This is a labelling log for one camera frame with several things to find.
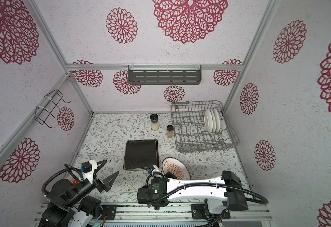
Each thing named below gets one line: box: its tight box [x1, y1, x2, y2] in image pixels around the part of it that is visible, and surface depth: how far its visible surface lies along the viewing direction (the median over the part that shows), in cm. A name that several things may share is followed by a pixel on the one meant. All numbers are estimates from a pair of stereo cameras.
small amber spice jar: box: [166, 124, 174, 139], surface depth 102 cm
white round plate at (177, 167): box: [161, 157, 192, 181], surface depth 78 cm
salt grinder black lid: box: [149, 113, 160, 131], surface depth 105 cm
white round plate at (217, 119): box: [212, 108, 221, 134], surface depth 99 cm
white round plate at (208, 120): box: [204, 108, 214, 133], surface depth 102 cm
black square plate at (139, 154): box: [123, 139, 159, 171], surface depth 92 cm
